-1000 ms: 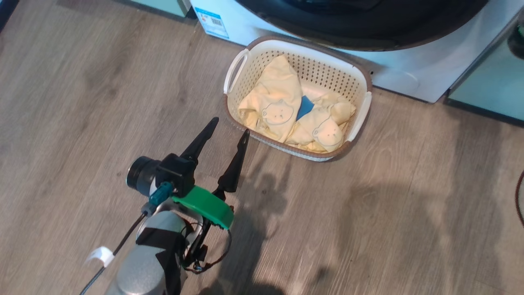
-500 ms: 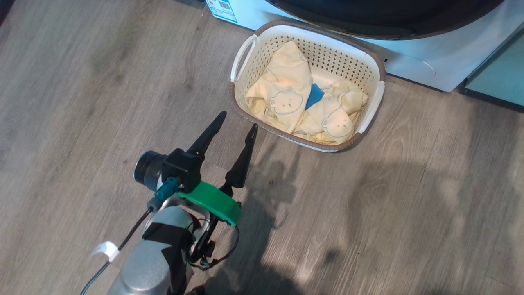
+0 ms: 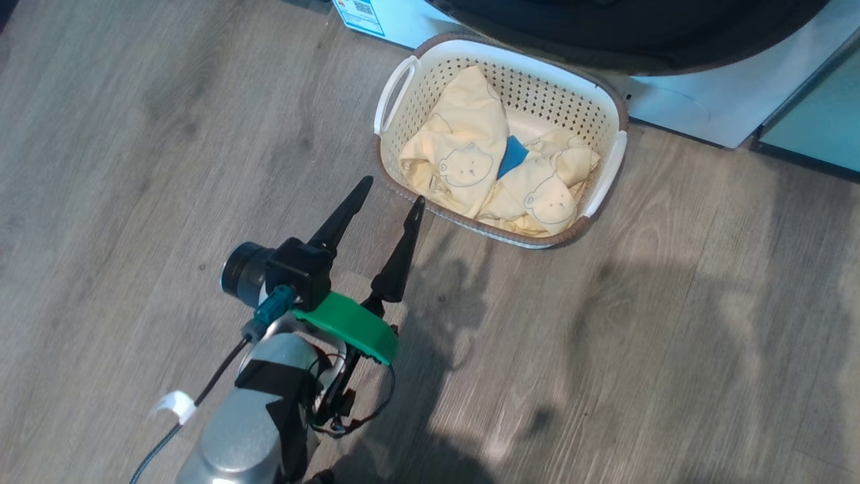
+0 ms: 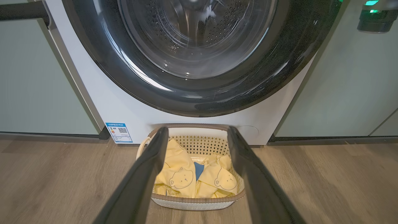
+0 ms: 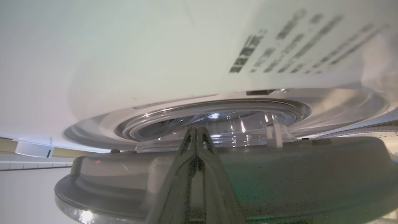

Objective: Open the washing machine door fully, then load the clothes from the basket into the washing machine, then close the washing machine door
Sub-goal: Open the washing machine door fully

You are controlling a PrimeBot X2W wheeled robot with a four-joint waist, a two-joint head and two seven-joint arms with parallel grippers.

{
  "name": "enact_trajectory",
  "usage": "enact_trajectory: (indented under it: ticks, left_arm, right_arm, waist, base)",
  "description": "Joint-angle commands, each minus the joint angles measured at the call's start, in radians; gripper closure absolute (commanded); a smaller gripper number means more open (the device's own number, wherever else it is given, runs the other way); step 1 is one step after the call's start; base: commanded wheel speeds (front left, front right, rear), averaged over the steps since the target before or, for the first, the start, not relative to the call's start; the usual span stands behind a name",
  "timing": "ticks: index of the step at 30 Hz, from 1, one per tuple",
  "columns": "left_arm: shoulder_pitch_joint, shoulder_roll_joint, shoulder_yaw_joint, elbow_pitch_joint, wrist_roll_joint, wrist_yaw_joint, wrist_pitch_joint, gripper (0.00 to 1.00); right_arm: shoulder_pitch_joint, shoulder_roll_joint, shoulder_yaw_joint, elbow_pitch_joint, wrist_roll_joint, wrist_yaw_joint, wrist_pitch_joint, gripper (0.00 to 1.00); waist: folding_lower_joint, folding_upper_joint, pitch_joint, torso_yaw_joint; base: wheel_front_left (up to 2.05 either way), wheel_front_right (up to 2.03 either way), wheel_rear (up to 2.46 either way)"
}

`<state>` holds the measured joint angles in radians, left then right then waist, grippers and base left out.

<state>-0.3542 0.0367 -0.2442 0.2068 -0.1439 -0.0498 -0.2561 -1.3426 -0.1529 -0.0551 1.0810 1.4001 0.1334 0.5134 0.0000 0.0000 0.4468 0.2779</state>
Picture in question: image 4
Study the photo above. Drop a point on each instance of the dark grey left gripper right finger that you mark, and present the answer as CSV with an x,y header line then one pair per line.
x,y
258,186

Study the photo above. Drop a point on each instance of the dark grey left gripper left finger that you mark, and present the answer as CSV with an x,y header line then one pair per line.
x,y
136,186

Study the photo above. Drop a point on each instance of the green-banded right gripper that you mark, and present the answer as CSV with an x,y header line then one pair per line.
x,y
377,20

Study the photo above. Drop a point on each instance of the yellow bear-print garment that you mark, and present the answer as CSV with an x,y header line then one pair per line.
x,y
224,182
181,180

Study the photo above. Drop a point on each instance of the blue garment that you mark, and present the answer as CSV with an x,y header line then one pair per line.
x,y
198,169

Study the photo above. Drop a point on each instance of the dark round washing machine door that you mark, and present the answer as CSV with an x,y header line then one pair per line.
x,y
140,81

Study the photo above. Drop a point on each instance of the white perforated laundry basket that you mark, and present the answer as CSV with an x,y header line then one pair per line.
x,y
199,203

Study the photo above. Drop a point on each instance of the white front-load washing machine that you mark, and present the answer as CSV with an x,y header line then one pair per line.
x,y
124,105

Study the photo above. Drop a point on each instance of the blue energy label sticker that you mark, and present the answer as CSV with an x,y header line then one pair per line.
x,y
119,132

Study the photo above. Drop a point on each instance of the pale green cabinet panel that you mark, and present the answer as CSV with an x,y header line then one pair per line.
x,y
342,87
388,126
37,87

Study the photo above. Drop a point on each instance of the dark cabinet plinth strip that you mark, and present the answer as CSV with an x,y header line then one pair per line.
x,y
46,136
326,140

